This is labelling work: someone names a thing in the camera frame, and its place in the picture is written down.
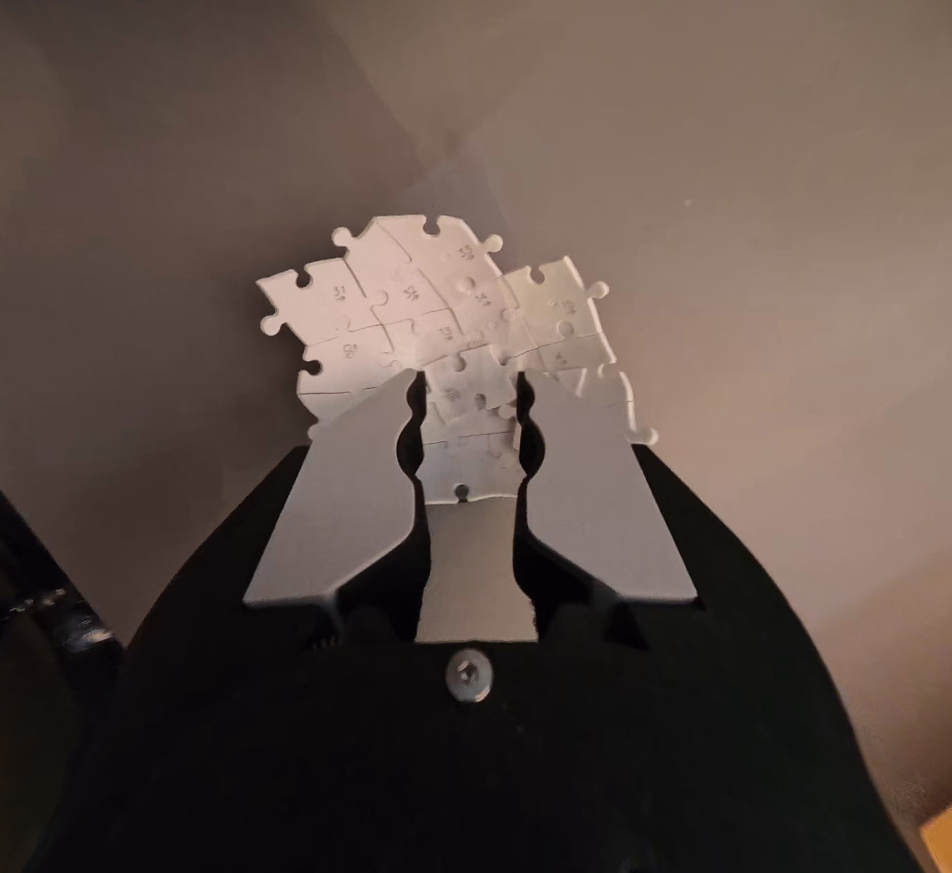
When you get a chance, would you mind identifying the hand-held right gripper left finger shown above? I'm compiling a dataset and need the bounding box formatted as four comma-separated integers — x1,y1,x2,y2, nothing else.
244,369,430,608

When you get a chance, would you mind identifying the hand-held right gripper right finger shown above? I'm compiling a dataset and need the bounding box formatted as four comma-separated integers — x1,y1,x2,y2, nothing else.
513,369,699,606

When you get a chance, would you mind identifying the white half puzzle ball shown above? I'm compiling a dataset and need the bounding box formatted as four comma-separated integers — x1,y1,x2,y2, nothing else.
255,215,660,507

